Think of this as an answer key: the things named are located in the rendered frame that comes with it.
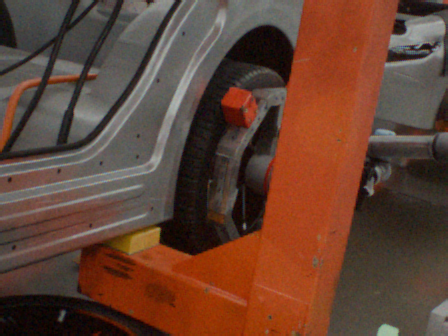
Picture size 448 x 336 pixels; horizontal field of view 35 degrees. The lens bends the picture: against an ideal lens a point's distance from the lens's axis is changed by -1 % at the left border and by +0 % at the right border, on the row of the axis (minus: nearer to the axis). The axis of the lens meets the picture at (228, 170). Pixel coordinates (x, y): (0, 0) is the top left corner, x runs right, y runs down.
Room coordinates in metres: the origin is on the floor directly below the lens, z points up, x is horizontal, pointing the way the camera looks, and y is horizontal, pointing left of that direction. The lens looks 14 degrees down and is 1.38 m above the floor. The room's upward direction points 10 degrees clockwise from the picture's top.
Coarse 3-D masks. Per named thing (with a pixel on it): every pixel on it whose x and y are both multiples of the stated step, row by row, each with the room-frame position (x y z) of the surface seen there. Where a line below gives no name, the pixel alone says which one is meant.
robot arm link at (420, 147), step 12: (444, 132) 2.20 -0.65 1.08; (372, 144) 2.36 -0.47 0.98; (384, 144) 2.32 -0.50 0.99; (396, 144) 2.29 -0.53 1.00; (408, 144) 2.25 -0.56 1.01; (420, 144) 2.22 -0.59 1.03; (432, 144) 2.18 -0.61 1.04; (444, 144) 2.15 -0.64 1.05; (372, 156) 2.37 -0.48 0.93; (384, 156) 2.33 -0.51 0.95; (396, 156) 2.30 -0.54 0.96; (408, 156) 2.26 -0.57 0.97; (420, 156) 2.23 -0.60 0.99; (432, 156) 2.19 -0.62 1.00; (444, 156) 2.15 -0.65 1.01
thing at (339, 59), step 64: (320, 0) 1.54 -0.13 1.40; (384, 0) 1.53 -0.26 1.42; (320, 64) 1.53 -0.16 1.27; (384, 64) 1.62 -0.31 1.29; (320, 128) 1.51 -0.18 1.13; (320, 192) 1.50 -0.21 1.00; (256, 256) 1.56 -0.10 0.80; (320, 256) 1.49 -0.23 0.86; (256, 320) 1.54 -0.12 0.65; (320, 320) 1.56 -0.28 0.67
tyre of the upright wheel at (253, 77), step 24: (216, 72) 2.17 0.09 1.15; (240, 72) 2.16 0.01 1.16; (264, 72) 2.24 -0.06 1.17; (216, 96) 2.06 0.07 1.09; (216, 120) 2.01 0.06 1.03; (192, 144) 1.98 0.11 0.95; (216, 144) 2.03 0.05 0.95; (192, 168) 1.97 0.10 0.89; (192, 192) 1.96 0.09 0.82; (192, 216) 1.98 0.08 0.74; (168, 240) 2.10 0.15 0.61; (192, 240) 2.02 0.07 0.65; (216, 240) 2.12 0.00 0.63
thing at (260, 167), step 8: (256, 160) 2.19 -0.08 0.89; (264, 160) 2.17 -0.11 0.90; (272, 160) 2.16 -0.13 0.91; (248, 168) 2.18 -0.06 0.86; (256, 168) 2.16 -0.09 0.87; (264, 168) 2.15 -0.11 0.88; (272, 168) 2.14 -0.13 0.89; (248, 176) 2.18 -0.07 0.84; (256, 176) 2.15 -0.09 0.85; (264, 176) 2.14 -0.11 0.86; (248, 184) 2.19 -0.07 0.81; (256, 184) 2.15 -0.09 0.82; (264, 184) 2.14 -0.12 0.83; (256, 192) 2.19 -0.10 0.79; (264, 192) 2.15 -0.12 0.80
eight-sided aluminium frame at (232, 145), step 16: (256, 96) 2.11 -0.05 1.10; (272, 96) 2.11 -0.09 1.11; (240, 128) 2.06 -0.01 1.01; (256, 128) 2.06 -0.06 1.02; (224, 144) 1.99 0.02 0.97; (240, 144) 1.98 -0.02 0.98; (224, 160) 2.01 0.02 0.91; (224, 176) 2.02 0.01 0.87; (224, 192) 1.97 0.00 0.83; (208, 208) 1.99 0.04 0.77; (224, 208) 1.97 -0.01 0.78; (224, 224) 1.97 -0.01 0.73; (224, 240) 2.08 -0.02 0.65
